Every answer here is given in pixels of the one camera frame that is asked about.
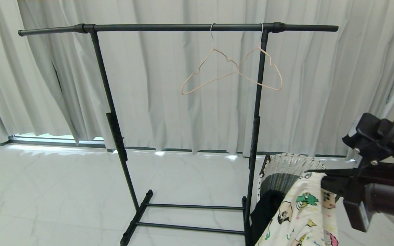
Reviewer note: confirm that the window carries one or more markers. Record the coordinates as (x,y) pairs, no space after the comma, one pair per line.
(46,140)

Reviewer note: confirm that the cream printed garment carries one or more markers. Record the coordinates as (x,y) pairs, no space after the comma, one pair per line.
(306,218)

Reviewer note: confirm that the white laundry basket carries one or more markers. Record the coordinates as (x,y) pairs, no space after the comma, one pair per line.
(286,164)

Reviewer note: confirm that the black clothes rack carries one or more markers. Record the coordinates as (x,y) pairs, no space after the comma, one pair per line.
(183,27)

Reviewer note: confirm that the white curtain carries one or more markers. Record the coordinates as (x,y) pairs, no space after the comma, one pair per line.
(183,112)
(5,85)

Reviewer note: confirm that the black garment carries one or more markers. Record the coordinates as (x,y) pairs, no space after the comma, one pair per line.
(263,212)

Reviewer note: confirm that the pink clothes hanger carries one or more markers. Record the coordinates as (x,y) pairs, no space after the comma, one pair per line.
(261,47)
(213,49)

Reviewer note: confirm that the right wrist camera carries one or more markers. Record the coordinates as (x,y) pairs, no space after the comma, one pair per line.
(371,133)

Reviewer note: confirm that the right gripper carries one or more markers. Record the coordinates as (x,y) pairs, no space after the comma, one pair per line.
(388,200)

